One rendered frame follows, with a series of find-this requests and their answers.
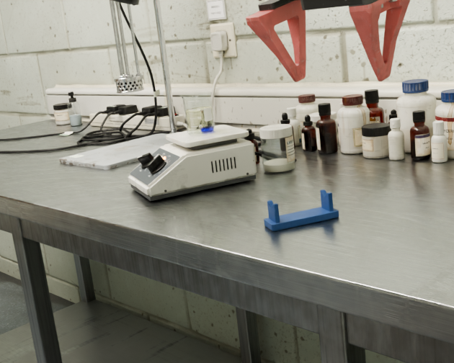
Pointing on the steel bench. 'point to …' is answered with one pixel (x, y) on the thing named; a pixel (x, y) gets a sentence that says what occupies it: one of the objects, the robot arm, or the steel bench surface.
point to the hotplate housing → (201, 168)
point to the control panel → (157, 172)
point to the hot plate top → (223, 132)
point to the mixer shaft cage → (130, 83)
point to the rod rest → (295, 219)
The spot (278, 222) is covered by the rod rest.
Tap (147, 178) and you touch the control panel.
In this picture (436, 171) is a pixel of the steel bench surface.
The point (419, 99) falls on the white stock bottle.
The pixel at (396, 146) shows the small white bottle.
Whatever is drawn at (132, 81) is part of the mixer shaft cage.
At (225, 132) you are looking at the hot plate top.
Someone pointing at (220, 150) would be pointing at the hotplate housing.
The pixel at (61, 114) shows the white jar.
